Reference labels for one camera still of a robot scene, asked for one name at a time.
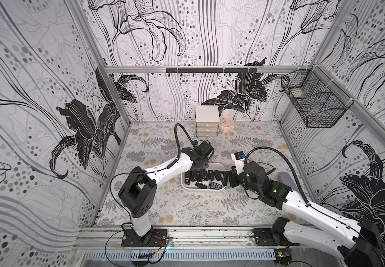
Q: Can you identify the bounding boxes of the black key front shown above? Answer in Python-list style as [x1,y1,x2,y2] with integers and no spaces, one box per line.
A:
[197,170,205,182]

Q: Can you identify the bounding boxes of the black key with buttons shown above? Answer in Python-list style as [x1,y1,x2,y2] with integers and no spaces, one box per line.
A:
[214,170,222,181]

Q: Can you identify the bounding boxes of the white storage tray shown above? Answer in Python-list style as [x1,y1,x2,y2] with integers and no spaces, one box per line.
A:
[181,162,226,192]

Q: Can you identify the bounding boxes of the black chrome key fob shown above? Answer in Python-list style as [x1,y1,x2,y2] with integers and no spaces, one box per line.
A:
[195,182,208,189]

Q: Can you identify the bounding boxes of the silver black BMW key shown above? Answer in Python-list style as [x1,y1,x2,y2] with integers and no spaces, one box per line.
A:
[208,181,224,190]

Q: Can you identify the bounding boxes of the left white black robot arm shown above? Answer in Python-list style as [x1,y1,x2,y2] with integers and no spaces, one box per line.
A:
[118,144,214,238]

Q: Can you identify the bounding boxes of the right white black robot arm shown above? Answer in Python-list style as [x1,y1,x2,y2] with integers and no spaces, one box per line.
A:
[215,162,384,267]

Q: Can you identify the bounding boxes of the purple glasses case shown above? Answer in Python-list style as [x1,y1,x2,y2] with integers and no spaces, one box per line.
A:
[277,171,299,192]

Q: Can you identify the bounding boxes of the white mini drawer cabinet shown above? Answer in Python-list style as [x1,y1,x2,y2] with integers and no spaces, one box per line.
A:
[196,105,220,138]

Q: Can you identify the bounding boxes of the pink round alarm clock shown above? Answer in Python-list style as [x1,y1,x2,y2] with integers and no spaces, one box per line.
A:
[219,115,235,132]

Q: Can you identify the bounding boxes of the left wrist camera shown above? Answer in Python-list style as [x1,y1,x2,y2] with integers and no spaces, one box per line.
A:
[198,140,214,158]

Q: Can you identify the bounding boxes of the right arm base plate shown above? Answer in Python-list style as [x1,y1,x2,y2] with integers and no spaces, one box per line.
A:
[250,228,300,247]

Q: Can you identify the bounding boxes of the black wall hook rail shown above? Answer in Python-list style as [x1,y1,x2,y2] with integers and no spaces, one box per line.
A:
[165,67,258,73]

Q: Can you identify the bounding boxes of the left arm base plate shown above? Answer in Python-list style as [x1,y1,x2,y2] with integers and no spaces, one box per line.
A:
[121,228,168,248]

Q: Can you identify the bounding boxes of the black wire wall basket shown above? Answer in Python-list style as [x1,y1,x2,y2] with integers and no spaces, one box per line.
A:
[281,70,353,128]

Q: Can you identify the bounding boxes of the white cable duct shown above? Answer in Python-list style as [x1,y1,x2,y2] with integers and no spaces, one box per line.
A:
[84,248,276,261]

